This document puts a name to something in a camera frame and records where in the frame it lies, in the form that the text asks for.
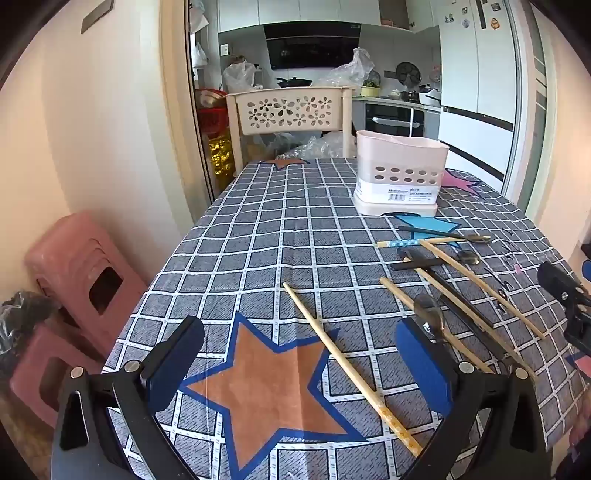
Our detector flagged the black-handled metal spoon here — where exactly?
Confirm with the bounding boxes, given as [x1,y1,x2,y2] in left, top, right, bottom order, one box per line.
[398,225,491,243]
[413,293,447,343]
[397,247,508,361]
[392,251,482,272]

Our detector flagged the dark table fan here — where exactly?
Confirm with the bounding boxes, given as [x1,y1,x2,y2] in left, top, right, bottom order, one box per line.
[396,61,423,86]

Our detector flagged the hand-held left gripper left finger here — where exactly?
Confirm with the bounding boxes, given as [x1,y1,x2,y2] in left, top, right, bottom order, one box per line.
[50,315,206,480]

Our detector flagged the plain bamboo chopstick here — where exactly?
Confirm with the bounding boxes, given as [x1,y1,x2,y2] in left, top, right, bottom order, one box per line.
[419,239,547,339]
[418,267,532,370]
[379,277,496,374]

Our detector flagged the bamboo chopstick with patterned end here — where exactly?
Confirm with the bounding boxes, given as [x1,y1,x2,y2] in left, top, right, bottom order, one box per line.
[283,281,424,457]

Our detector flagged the pink white utensil holder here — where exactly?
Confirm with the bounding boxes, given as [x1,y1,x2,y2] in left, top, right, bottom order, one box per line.
[353,130,451,217]

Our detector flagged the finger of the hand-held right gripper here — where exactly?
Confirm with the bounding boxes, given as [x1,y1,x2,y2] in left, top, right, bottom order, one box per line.
[538,261,591,356]

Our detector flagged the black built-in oven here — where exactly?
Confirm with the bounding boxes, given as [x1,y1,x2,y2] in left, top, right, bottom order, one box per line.
[365,102,426,139]

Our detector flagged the white refrigerator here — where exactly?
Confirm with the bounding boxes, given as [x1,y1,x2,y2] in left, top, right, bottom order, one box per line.
[436,0,525,195]

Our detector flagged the red plastic basket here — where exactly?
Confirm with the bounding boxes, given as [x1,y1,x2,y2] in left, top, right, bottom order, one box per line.
[196,88,229,136]

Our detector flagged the grey checked star tablecloth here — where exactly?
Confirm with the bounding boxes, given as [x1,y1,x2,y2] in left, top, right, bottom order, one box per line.
[99,157,591,480]

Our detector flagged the black trash bag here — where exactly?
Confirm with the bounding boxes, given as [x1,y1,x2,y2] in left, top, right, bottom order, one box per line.
[0,291,61,370]

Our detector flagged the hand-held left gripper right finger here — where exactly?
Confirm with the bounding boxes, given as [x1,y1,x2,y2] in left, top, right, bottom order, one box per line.
[394,316,548,480]

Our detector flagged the white wall cabinets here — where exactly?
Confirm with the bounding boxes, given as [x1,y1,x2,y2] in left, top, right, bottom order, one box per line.
[217,0,439,33]

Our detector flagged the pink plastic stool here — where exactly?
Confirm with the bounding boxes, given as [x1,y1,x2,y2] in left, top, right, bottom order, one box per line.
[9,323,107,428]
[25,212,148,365]

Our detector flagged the grey wall plate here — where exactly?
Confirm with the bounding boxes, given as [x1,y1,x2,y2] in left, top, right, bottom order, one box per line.
[81,0,114,34]

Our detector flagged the crumpled clear plastic bag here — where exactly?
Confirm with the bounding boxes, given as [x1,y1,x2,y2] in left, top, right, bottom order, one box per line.
[268,131,356,160]

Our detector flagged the cream plastic flower-cutout chair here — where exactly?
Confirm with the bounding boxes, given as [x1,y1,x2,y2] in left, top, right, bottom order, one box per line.
[226,86,357,178]

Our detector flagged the bamboo chopstick with blue end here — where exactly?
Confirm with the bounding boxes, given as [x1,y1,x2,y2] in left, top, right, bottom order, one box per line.
[376,235,463,250]

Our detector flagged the black range hood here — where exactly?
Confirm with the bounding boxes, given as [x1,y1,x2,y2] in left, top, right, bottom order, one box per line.
[263,22,362,71]

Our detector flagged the gold foil packets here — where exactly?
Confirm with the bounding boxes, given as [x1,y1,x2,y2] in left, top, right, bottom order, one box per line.
[210,136,234,176]

